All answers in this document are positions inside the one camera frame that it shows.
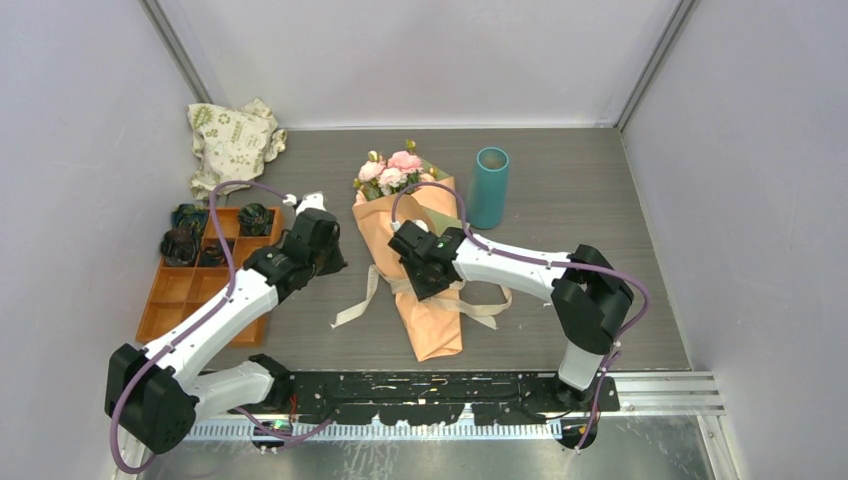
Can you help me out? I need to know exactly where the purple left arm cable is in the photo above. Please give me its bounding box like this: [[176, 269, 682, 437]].
[[107, 180, 339, 476]]

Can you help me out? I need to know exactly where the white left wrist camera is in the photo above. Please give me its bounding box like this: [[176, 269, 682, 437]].
[[283, 191, 327, 216]]

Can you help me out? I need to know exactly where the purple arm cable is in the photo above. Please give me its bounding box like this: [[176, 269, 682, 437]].
[[107, 180, 339, 476], [390, 181, 652, 454]]

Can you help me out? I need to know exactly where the pink flower bouquet orange paper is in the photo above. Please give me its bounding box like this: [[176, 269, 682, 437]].
[[352, 140, 463, 361]]

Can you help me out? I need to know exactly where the dark rolled fabric middle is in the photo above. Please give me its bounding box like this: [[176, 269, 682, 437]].
[[196, 238, 230, 268]]

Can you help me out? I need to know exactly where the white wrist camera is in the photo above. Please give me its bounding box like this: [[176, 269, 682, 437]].
[[283, 191, 327, 216], [410, 219, 429, 233]]

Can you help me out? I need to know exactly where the beige satin ribbon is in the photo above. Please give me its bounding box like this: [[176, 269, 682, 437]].
[[331, 264, 513, 330]]

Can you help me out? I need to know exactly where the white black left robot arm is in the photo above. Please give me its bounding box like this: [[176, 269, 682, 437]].
[[104, 207, 346, 457]]

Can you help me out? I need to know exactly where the crumpled printed cloth bag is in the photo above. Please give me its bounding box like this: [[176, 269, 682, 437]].
[[187, 98, 288, 201]]

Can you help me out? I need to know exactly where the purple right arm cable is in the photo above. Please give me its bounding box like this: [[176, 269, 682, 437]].
[[390, 181, 652, 454]]

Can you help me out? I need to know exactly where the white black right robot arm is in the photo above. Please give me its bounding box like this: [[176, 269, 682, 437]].
[[388, 220, 634, 411]]

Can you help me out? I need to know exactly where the teal cylindrical vase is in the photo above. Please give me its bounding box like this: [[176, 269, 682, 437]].
[[465, 147, 510, 230]]

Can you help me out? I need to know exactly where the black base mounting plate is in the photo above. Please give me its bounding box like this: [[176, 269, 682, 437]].
[[244, 372, 621, 452]]

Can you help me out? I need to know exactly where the dark rolled fabric top left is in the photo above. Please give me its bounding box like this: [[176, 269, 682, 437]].
[[170, 203, 209, 236]]

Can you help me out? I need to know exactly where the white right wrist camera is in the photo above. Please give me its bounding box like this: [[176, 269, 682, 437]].
[[410, 219, 429, 233]]

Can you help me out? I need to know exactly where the orange compartment tray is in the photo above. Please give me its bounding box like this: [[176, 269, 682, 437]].
[[135, 206, 284, 343]]

